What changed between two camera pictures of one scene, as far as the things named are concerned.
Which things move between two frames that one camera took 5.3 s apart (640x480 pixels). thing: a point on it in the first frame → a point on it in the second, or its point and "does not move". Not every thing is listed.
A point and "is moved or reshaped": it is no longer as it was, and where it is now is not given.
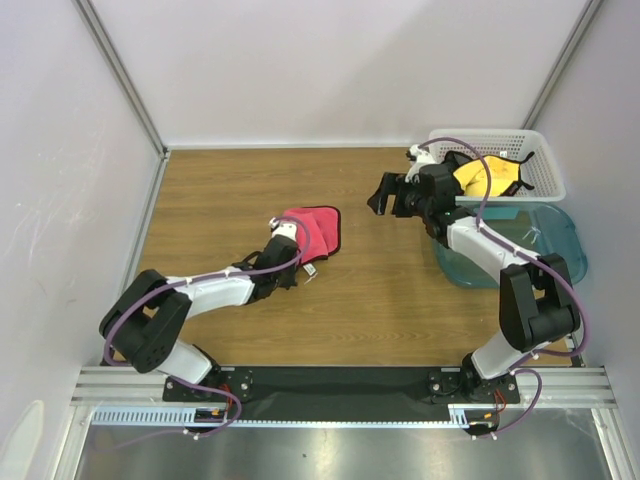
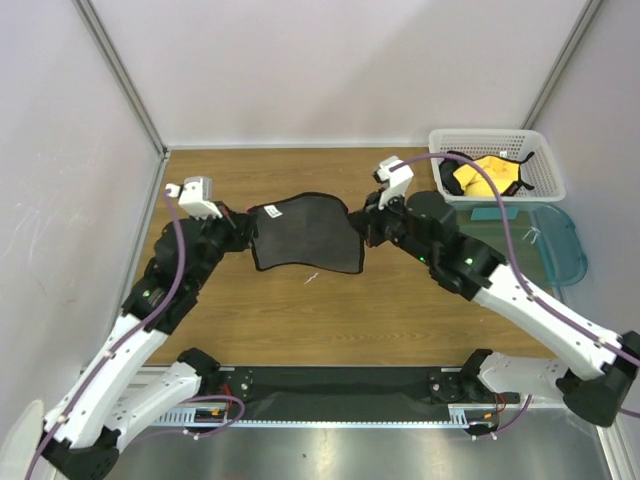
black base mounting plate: (286, 394) does not move
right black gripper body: (400, 198) → (373, 226)
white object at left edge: (21, 444) does not move
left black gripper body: (286, 277) → (220, 236)
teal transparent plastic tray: (542, 227) does not move
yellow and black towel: (504, 174) does not move
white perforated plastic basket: (540, 172) does not move
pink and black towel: (324, 226) is moved or reshaped
